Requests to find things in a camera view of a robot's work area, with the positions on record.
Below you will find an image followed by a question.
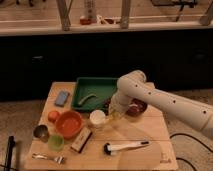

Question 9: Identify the green cup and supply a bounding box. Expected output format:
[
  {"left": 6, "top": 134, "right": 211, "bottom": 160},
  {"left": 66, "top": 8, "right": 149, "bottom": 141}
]
[{"left": 48, "top": 134, "right": 64, "bottom": 151}]

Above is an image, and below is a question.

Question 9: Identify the red object on shelf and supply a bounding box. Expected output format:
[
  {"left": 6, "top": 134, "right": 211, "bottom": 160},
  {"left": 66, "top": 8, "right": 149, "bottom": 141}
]
[{"left": 79, "top": 16, "right": 92, "bottom": 25}]

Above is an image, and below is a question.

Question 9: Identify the metal fork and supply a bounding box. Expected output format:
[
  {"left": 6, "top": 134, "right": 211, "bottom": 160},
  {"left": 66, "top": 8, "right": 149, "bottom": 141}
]
[{"left": 32, "top": 154, "right": 65, "bottom": 164}]

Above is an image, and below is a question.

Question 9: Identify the red bowl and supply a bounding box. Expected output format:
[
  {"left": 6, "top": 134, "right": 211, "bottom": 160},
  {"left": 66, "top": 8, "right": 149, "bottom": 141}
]
[{"left": 54, "top": 110, "right": 84, "bottom": 139}]

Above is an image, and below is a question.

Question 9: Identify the yellow banana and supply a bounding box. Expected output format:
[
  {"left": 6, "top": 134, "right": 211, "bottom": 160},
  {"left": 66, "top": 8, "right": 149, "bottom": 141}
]
[{"left": 106, "top": 112, "right": 123, "bottom": 124}]

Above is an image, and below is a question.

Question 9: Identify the orange fruit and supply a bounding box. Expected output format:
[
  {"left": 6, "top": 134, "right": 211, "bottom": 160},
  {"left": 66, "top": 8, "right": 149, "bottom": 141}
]
[{"left": 48, "top": 110, "right": 60, "bottom": 123}]

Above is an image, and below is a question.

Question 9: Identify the black pole stand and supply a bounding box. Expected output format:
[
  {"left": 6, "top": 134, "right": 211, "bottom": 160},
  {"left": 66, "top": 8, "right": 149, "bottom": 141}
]
[{"left": 4, "top": 136, "right": 15, "bottom": 171}]

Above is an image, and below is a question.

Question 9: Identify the dark grape bunch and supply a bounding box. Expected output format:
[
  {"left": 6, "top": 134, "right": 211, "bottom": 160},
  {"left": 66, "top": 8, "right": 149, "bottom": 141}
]
[{"left": 103, "top": 97, "right": 111, "bottom": 108}]

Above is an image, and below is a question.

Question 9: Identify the black cable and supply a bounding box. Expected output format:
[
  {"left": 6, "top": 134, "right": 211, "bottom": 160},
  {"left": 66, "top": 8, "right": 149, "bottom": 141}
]
[{"left": 169, "top": 132, "right": 213, "bottom": 171}]

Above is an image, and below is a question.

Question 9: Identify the green chili pepper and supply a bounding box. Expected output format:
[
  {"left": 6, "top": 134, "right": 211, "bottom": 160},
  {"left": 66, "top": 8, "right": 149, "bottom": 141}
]
[{"left": 78, "top": 94, "right": 97, "bottom": 106}]

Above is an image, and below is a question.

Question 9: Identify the blue sponge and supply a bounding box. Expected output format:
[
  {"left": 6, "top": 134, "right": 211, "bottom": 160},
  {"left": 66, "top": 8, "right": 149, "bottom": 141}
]
[{"left": 54, "top": 91, "right": 69, "bottom": 107}]

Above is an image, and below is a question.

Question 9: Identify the metal cup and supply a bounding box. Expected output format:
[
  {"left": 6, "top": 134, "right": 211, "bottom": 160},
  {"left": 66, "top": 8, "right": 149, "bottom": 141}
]
[{"left": 33, "top": 125, "right": 49, "bottom": 143}]

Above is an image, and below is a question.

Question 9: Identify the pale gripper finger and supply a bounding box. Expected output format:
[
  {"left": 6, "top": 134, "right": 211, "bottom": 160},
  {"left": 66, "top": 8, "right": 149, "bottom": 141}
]
[
  {"left": 118, "top": 107, "right": 128, "bottom": 119},
  {"left": 108, "top": 103, "right": 116, "bottom": 120}
]

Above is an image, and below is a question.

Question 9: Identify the white cup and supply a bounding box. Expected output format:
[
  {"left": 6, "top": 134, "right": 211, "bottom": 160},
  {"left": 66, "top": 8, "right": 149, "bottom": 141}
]
[{"left": 89, "top": 110, "right": 106, "bottom": 128}]

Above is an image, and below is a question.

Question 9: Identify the white handled brush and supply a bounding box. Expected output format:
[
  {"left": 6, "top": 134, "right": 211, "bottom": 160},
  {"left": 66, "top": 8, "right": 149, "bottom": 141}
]
[{"left": 103, "top": 141, "right": 149, "bottom": 155}]

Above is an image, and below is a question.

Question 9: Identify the wooden eraser block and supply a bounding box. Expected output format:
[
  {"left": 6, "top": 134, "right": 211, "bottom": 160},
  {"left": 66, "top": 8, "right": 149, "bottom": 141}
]
[{"left": 71, "top": 127, "right": 92, "bottom": 153}]

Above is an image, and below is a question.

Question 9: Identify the dark brown bowl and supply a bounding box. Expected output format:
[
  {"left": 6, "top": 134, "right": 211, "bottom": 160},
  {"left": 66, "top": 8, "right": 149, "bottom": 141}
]
[{"left": 126, "top": 99, "right": 147, "bottom": 117}]

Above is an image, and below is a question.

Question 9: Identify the green plastic tray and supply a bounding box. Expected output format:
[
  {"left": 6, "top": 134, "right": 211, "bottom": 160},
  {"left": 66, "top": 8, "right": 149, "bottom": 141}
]
[{"left": 71, "top": 77, "right": 117, "bottom": 113}]

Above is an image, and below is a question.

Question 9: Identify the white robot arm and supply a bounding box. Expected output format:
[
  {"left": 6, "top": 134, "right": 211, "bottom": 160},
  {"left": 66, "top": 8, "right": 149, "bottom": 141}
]
[{"left": 109, "top": 70, "right": 213, "bottom": 140}]

